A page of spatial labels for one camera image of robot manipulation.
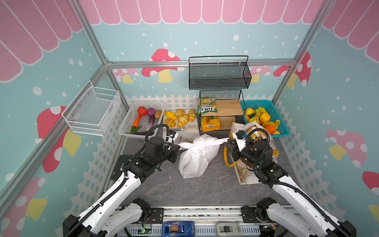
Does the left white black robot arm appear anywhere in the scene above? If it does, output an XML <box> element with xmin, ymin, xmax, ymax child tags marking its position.
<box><xmin>63</xmin><ymin>124</ymin><xmax>180</xmax><ymax>237</ymax></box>

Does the toy striped bread loaf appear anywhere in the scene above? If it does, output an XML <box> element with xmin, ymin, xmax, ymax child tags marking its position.
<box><xmin>178</xmin><ymin>114</ymin><xmax>189</xmax><ymax>128</ymax></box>

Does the orange toy carrot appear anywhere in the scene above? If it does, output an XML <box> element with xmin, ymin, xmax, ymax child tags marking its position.
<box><xmin>132</xmin><ymin>115</ymin><xmax>142</xmax><ymax>127</ymax></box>

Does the toy orange fruit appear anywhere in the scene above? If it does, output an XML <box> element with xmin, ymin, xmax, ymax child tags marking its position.
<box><xmin>265</xmin><ymin>124</ymin><xmax>276</xmax><ymax>134</ymax></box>

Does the toy bread right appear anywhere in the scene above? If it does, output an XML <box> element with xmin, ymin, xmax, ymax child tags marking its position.
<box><xmin>188</xmin><ymin>109</ymin><xmax>196</xmax><ymax>122</ymax></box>

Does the toy croissant back left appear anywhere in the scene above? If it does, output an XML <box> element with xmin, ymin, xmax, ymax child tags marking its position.
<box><xmin>164</xmin><ymin>111</ymin><xmax>177</xmax><ymax>120</ymax></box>

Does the black box on table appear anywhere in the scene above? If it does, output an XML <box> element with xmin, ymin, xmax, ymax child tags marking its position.
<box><xmin>110</xmin><ymin>155</ymin><xmax>133</xmax><ymax>181</ymax></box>

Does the toy bread roll middle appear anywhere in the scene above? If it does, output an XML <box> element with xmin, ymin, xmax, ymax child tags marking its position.
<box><xmin>175</xmin><ymin>109</ymin><xmax>185</xmax><ymax>117</ymax></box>

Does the purple toy onion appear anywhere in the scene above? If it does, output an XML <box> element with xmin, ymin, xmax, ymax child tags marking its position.
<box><xmin>147</xmin><ymin>108</ymin><xmax>156</xmax><ymax>117</ymax></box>

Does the toy banana bunch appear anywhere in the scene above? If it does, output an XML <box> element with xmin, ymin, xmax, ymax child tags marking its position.
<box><xmin>249</xmin><ymin>113</ymin><xmax>263</xmax><ymax>125</ymax></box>

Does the toy croissant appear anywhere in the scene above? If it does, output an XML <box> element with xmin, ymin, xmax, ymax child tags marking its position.
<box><xmin>165</xmin><ymin>118</ymin><xmax>177</xmax><ymax>128</ymax></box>
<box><xmin>164</xmin><ymin>111</ymin><xmax>177</xmax><ymax>120</ymax></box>

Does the white wire wall basket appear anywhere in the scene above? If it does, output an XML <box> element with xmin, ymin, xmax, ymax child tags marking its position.
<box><xmin>62</xmin><ymin>81</ymin><xmax>121</xmax><ymax>136</ymax></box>

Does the black wire wooden shelf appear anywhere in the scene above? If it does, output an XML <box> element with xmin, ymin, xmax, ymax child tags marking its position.
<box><xmin>197</xmin><ymin>89</ymin><xmax>244</xmax><ymax>132</ymax></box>

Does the white plastic vegetable basket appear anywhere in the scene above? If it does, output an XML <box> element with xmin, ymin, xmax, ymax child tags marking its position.
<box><xmin>117</xmin><ymin>99</ymin><xmax>168</xmax><ymax>139</ymax></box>

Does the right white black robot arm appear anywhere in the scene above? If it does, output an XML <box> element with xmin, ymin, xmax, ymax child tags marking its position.
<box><xmin>225</xmin><ymin>128</ymin><xmax>357</xmax><ymax>237</ymax></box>

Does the red toy tomato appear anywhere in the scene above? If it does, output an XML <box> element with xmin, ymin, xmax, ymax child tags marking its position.
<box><xmin>137</xmin><ymin>106</ymin><xmax>148</xmax><ymax>116</ymax></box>

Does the teal plastic fruit basket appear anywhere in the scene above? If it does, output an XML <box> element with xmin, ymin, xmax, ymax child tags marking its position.
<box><xmin>240</xmin><ymin>100</ymin><xmax>289</xmax><ymax>138</ymax></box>

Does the white cutting board tray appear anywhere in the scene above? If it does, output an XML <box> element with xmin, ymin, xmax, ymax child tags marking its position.
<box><xmin>163</xmin><ymin>109</ymin><xmax>199</xmax><ymax>144</ymax></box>

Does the green toy leaf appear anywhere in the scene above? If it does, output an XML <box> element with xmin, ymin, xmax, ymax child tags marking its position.
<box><xmin>130</xmin><ymin>126</ymin><xmax>141</xmax><ymax>133</ymax></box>

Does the toy yellow lemon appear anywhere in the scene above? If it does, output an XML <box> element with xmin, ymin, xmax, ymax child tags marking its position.
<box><xmin>259</xmin><ymin>113</ymin><xmax>270</xmax><ymax>123</ymax></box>

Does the grey device on rail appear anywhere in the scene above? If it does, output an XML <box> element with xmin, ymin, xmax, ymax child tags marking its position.
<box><xmin>216</xmin><ymin>222</ymin><xmax>242</xmax><ymax>237</ymax></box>

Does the purple toy eggplant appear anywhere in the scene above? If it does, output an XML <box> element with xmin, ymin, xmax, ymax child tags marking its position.
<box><xmin>146</xmin><ymin>116</ymin><xmax>155</xmax><ymax>131</ymax></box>

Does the cream canvas tote bag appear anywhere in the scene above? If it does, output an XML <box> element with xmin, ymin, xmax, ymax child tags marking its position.
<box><xmin>224</xmin><ymin>122</ymin><xmax>279</xmax><ymax>185</ymax></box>

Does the black mesh wall basket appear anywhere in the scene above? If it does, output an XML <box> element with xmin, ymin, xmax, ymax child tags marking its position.
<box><xmin>188</xmin><ymin>55</ymin><xmax>252</xmax><ymax>90</ymax></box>

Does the blue device on rail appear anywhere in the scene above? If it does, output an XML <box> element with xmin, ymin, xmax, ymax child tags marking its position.
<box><xmin>161</xmin><ymin>221</ymin><xmax>195</xmax><ymax>237</ymax></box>

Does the brown toy potato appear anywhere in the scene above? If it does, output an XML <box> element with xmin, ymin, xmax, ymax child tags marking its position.
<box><xmin>154</xmin><ymin>110</ymin><xmax>162</xmax><ymax>119</ymax></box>

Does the yellow snack packet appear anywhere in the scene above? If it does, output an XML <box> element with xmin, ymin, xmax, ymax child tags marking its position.
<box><xmin>201</xmin><ymin>116</ymin><xmax>221</xmax><ymax>132</ymax></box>

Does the white plastic grocery bag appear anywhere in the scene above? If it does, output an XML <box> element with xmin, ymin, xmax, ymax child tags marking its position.
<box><xmin>178</xmin><ymin>134</ymin><xmax>228</xmax><ymax>179</ymax></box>

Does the green Fox's candy bag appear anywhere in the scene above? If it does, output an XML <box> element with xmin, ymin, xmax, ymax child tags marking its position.
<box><xmin>197</xmin><ymin>97</ymin><xmax>218</xmax><ymax>115</ymax></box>

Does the toy croissant front left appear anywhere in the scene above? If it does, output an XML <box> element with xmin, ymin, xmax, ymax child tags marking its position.
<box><xmin>165</xmin><ymin>118</ymin><xmax>177</xmax><ymax>128</ymax></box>

